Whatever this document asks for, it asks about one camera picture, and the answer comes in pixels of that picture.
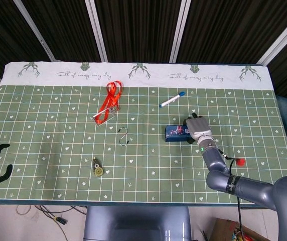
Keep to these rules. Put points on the clear badge holder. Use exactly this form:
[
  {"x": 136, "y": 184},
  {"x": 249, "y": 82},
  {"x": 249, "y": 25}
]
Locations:
[{"x": 98, "y": 122}]

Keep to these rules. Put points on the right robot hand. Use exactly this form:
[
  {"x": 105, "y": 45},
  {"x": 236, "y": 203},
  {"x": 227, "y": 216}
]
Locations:
[{"x": 198, "y": 128}]

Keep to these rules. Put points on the green grid tablecloth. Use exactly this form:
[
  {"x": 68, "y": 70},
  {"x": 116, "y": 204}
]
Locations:
[{"x": 58, "y": 150}]

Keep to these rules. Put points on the metal S hook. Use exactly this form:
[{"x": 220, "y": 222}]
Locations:
[{"x": 126, "y": 132}]

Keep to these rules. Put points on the correction tape dispenser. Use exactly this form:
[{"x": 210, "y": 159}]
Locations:
[{"x": 98, "y": 171}]

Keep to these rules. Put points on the dark blue under cloth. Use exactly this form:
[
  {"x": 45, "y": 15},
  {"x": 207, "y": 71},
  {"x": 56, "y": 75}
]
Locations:
[{"x": 133, "y": 203}]

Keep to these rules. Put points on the brown cardboard box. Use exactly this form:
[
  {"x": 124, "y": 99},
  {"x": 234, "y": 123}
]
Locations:
[{"x": 221, "y": 229}]

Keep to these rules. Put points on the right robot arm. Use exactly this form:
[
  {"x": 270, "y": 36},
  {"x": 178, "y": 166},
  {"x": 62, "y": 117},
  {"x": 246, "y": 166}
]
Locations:
[{"x": 254, "y": 188}]

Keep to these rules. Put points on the small red cap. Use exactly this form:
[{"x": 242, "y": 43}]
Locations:
[{"x": 240, "y": 162}]

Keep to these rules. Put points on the grey blue glasses case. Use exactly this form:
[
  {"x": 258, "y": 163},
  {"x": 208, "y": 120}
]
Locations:
[{"x": 176, "y": 133}]

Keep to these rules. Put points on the white marker blue cap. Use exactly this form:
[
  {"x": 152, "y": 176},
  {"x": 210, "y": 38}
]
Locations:
[{"x": 171, "y": 100}]

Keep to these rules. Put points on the grey blue robot torso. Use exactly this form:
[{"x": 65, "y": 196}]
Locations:
[{"x": 136, "y": 223}]

